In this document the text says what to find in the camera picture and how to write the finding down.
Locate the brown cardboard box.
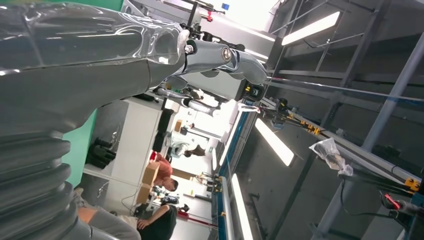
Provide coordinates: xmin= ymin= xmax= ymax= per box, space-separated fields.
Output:
xmin=135 ymin=183 xmax=153 ymax=205
xmin=141 ymin=161 xmax=161 ymax=186

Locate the black bag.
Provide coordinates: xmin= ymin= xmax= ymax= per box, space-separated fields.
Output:
xmin=85 ymin=137 xmax=117 ymax=170

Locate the grey metal frame post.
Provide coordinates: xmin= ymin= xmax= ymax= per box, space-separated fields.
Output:
xmin=311 ymin=33 xmax=424 ymax=240

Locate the long ceiling light strip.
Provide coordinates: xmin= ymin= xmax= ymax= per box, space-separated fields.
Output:
xmin=280 ymin=11 xmax=342 ymax=47
xmin=230 ymin=173 xmax=255 ymax=240
xmin=254 ymin=117 xmax=296 ymax=168

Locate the green topped table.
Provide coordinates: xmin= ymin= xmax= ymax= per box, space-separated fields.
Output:
xmin=61 ymin=109 xmax=99 ymax=189

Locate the person in black top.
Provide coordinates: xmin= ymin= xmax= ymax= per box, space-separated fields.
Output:
xmin=136 ymin=203 xmax=179 ymax=240

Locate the person in red top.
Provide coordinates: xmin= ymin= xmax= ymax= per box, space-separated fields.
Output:
xmin=149 ymin=151 xmax=180 ymax=193

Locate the clear plastic bag with part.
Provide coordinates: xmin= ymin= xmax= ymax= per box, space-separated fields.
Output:
xmin=308 ymin=137 xmax=354 ymax=177

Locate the distant seated person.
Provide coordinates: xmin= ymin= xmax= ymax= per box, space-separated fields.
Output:
xmin=170 ymin=140 xmax=207 ymax=159

